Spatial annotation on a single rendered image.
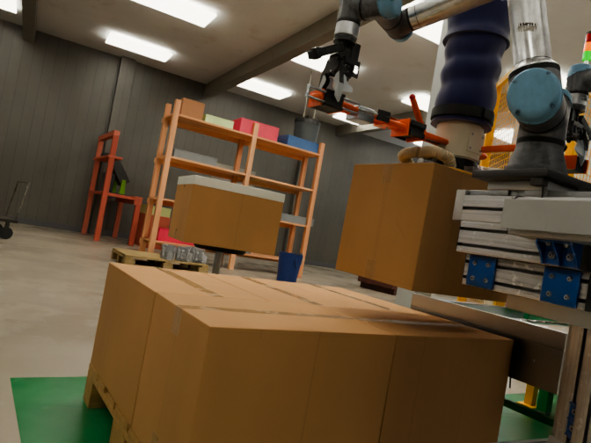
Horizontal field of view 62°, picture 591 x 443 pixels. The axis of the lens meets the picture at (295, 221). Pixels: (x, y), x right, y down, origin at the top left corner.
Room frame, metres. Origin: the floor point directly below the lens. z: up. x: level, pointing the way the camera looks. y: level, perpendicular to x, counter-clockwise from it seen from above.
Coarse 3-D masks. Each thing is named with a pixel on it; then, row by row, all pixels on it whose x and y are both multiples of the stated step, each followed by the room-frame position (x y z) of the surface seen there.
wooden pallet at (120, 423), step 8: (88, 376) 1.92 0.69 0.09; (96, 376) 1.82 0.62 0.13; (88, 384) 1.90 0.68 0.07; (96, 384) 1.80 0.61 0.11; (104, 384) 1.73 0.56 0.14; (88, 392) 1.88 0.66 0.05; (96, 392) 1.86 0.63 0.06; (104, 392) 1.71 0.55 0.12; (88, 400) 1.86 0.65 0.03; (96, 400) 1.86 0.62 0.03; (104, 400) 1.69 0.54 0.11; (112, 400) 1.62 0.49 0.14; (88, 408) 1.85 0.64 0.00; (112, 408) 1.60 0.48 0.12; (120, 416) 1.52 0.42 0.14; (120, 424) 1.50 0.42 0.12; (128, 424) 1.46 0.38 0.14; (112, 432) 1.56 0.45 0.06; (120, 432) 1.49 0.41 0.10; (128, 432) 1.43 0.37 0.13; (112, 440) 1.55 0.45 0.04; (120, 440) 1.48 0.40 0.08; (128, 440) 1.42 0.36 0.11; (136, 440) 1.37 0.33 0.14
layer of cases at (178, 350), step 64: (128, 320) 1.60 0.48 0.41; (192, 320) 1.19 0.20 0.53; (256, 320) 1.27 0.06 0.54; (320, 320) 1.45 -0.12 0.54; (384, 320) 1.68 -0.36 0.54; (448, 320) 1.99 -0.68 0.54; (128, 384) 1.51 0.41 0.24; (192, 384) 1.13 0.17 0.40; (256, 384) 1.18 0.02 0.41; (320, 384) 1.29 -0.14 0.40; (384, 384) 1.42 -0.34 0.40; (448, 384) 1.58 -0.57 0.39
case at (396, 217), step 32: (352, 192) 1.81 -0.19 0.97; (384, 192) 1.66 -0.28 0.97; (416, 192) 1.53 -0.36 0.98; (448, 192) 1.53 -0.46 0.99; (352, 224) 1.78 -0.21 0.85; (384, 224) 1.63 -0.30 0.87; (416, 224) 1.51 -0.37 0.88; (448, 224) 1.54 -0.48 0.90; (352, 256) 1.75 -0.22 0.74; (384, 256) 1.61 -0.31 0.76; (416, 256) 1.49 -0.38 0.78; (448, 256) 1.56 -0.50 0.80; (416, 288) 1.50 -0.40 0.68; (448, 288) 1.57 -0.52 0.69; (480, 288) 1.66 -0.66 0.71
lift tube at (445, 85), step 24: (456, 48) 1.75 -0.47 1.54; (480, 48) 1.71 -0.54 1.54; (504, 48) 1.76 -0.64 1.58; (456, 72) 1.74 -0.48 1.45; (480, 72) 1.71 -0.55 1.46; (456, 96) 1.72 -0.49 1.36; (480, 96) 1.71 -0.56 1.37; (432, 120) 1.80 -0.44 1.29; (456, 120) 1.74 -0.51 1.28; (480, 120) 1.71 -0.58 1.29
